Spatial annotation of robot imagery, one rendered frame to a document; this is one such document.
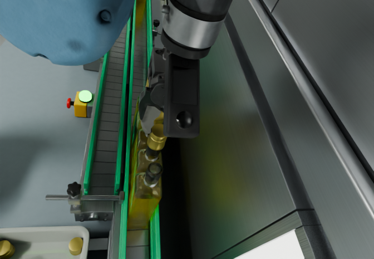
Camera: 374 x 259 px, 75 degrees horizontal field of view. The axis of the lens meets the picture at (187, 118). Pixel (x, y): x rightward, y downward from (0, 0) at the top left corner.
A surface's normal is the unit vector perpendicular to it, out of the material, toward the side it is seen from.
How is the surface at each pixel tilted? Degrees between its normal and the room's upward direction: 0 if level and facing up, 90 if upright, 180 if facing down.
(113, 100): 0
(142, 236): 0
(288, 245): 90
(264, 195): 90
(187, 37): 90
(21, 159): 0
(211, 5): 90
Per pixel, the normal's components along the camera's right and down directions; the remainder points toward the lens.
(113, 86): 0.29, -0.62
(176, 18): -0.62, 0.45
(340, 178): -0.95, -0.10
